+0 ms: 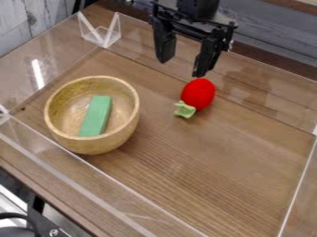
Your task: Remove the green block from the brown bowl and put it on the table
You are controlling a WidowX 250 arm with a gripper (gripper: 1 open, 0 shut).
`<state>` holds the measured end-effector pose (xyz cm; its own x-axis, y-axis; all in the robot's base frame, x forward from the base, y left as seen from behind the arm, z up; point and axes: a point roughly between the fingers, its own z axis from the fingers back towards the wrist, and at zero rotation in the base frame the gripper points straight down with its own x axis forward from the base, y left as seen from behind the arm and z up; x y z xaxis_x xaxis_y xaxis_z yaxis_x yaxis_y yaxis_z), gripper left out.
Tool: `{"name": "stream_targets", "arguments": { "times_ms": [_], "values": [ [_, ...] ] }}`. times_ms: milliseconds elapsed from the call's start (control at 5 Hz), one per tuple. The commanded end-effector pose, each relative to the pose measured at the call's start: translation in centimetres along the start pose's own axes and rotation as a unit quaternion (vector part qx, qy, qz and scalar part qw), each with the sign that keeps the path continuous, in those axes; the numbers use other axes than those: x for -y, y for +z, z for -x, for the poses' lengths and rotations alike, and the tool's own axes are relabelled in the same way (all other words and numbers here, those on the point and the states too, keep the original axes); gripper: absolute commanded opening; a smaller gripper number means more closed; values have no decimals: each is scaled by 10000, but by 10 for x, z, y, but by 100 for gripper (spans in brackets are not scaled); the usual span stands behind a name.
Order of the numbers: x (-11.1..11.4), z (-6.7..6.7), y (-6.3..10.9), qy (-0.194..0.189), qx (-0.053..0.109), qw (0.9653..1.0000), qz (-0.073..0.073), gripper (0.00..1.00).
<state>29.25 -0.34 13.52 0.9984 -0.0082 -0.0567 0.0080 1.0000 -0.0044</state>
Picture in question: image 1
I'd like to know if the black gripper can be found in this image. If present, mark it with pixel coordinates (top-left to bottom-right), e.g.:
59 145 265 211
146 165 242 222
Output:
150 0 238 78

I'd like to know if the green rectangular block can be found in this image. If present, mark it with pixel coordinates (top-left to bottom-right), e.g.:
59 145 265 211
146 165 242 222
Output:
79 95 112 137

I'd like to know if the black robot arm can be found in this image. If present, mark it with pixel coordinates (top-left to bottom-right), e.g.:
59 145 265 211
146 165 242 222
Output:
150 0 238 77

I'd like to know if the light wooden bowl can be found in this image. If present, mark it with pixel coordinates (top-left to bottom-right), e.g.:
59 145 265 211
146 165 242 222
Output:
43 76 141 155

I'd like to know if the red plush strawberry toy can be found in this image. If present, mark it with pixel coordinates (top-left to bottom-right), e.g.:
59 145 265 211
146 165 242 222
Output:
175 78 215 119

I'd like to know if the clear acrylic corner bracket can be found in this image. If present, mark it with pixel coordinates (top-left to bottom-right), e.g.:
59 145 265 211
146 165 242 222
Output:
76 12 122 49

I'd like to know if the clear acrylic enclosure wall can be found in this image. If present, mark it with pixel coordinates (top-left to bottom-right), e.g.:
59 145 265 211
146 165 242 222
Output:
0 106 207 237

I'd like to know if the black metal table bracket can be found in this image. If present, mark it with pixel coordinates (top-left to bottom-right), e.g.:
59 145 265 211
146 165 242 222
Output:
27 195 71 237

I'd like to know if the black cable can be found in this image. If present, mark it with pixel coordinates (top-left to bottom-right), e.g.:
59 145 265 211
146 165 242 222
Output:
0 212 35 237

